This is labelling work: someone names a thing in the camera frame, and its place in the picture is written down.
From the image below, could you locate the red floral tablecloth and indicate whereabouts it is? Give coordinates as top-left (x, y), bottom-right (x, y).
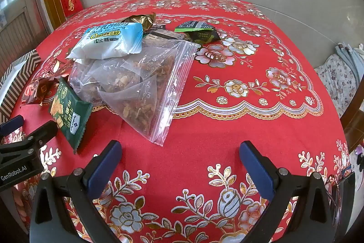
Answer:
top-left (11, 0), bottom-right (351, 243)

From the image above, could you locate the striped edge white tray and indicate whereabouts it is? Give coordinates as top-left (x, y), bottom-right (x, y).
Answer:
top-left (0, 49), bottom-right (42, 124)

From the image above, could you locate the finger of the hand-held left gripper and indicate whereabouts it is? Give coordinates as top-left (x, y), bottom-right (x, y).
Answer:
top-left (0, 120), bottom-right (59, 158)
top-left (0, 115), bottom-right (25, 137)

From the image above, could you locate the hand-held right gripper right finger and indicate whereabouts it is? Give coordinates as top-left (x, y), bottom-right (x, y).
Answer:
top-left (239, 141), bottom-right (336, 243)

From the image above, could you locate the clear zip bag of snacks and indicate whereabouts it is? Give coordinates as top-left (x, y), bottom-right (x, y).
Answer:
top-left (69, 39), bottom-right (202, 147)

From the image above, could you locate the black striped snack packet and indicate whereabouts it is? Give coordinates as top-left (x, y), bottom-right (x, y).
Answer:
top-left (144, 29), bottom-right (187, 42)

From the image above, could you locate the floral chair cushion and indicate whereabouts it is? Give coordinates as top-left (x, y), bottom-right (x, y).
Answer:
top-left (314, 54), bottom-right (359, 118)

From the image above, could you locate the black green snack packet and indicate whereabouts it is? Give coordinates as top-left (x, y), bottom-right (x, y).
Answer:
top-left (174, 20), bottom-right (222, 44)

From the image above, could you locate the white blue snack packet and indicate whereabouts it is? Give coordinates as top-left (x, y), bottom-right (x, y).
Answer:
top-left (66, 21), bottom-right (143, 60)

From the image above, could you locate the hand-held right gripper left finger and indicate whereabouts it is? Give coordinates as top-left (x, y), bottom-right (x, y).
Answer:
top-left (30, 140), bottom-right (123, 243)

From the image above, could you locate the dark green cracker packet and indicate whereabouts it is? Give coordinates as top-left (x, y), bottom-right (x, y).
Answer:
top-left (48, 77), bottom-right (94, 154)

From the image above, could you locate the light blue cloth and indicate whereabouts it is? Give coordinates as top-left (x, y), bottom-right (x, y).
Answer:
top-left (334, 44), bottom-right (364, 75)

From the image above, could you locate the brown slatted door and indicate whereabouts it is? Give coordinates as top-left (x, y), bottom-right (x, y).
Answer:
top-left (0, 4), bottom-right (52, 70)

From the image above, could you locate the gold foil snack packet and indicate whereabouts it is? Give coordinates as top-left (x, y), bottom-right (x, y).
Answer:
top-left (126, 13), bottom-right (156, 33)

